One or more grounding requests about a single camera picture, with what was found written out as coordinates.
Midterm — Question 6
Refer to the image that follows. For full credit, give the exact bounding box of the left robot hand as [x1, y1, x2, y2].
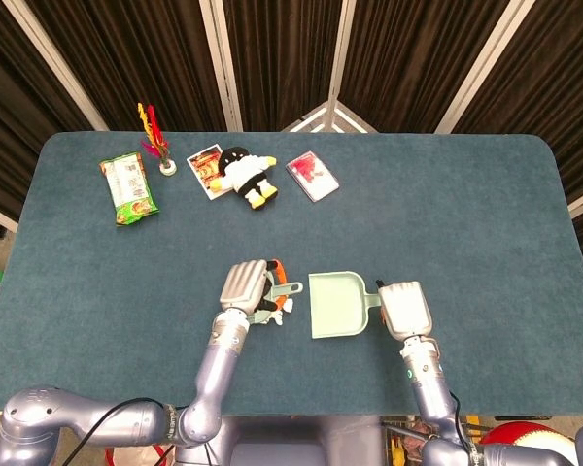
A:
[219, 259, 295, 321]

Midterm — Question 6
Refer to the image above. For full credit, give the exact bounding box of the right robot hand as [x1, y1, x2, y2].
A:
[374, 279, 435, 341]

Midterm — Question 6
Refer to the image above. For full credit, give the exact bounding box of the mint green hand broom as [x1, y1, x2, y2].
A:
[245, 271, 304, 326]

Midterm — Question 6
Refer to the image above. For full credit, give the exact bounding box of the white paper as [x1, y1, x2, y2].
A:
[266, 298, 295, 327]

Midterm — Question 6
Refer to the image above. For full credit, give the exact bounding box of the mint green plastic dustpan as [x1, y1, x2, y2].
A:
[308, 270, 383, 340]

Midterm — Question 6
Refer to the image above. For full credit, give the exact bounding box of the black white plush penguin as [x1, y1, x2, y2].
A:
[208, 147, 278, 211]

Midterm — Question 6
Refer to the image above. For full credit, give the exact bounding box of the printed photo card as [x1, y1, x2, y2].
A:
[186, 143, 229, 201]

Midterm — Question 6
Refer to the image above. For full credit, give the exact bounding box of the colourful feather shuttlecock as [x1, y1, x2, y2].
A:
[136, 102, 178, 177]

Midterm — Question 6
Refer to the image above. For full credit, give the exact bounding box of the green snack bag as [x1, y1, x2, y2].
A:
[98, 151, 160, 228]

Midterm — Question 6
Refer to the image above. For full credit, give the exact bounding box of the grey robot torso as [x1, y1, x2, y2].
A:
[174, 415, 419, 466]

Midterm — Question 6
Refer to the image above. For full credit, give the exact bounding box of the red and white ball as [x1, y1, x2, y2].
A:
[480, 420, 580, 466]

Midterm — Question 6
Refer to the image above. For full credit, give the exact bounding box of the red white plastic bag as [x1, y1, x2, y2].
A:
[104, 444, 176, 466]

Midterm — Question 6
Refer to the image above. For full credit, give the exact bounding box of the wire basket with items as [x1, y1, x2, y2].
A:
[381, 419, 438, 466]

